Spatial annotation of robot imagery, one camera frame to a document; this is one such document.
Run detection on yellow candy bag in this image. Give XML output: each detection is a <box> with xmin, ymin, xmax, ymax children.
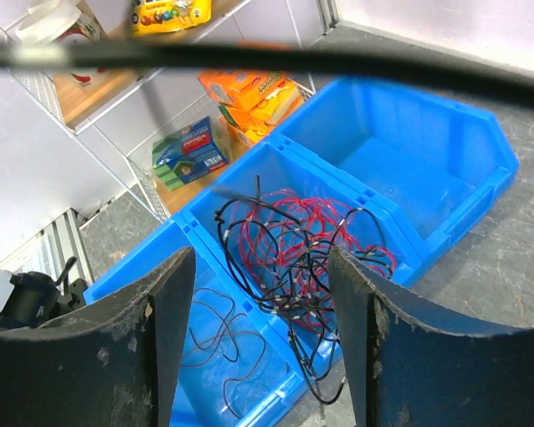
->
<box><xmin>131</xmin><ymin>0</ymin><xmax>212</xmax><ymax>36</ymax></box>

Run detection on red wire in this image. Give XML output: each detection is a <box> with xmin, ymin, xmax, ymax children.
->
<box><xmin>231</xmin><ymin>189</ymin><xmax>397</xmax><ymax>330</ymax></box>

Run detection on blue three-compartment bin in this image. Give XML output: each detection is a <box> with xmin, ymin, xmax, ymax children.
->
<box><xmin>85</xmin><ymin>78</ymin><xmax>519</xmax><ymax>426</ymax></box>

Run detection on white wire shelf rack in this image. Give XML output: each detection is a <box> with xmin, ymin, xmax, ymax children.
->
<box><xmin>0</xmin><ymin>1</ymin><xmax>322</xmax><ymax>240</ymax></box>

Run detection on orange plastic object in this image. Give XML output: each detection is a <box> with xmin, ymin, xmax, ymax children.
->
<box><xmin>198</xmin><ymin>42</ymin><xmax>306</xmax><ymax>149</ymax></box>

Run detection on brown wire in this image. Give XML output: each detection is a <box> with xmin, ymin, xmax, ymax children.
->
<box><xmin>180</xmin><ymin>286</ymin><xmax>268</xmax><ymax>419</ymax></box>

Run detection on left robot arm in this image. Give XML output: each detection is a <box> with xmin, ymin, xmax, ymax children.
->
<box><xmin>0</xmin><ymin>256</ymin><xmax>87</xmax><ymax>330</ymax></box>

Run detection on green blue box on shelf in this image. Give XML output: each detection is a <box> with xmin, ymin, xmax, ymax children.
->
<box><xmin>151</xmin><ymin>117</ymin><xmax>231</xmax><ymax>190</ymax></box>

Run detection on white jar on shelf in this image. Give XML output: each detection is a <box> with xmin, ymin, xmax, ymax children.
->
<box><xmin>15</xmin><ymin>0</ymin><xmax>110</xmax><ymax>88</ymax></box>

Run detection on black wire with white marks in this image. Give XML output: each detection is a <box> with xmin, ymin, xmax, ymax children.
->
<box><xmin>213</xmin><ymin>174</ymin><xmax>400</xmax><ymax>406</ymax></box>

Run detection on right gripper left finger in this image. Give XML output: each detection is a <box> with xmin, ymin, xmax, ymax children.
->
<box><xmin>0</xmin><ymin>246</ymin><xmax>196</xmax><ymax>426</ymax></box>

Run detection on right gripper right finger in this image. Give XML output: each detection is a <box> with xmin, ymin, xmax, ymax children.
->
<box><xmin>328</xmin><ymin>247</ymin><xmax>534</xmax><ymax>426</ymax></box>

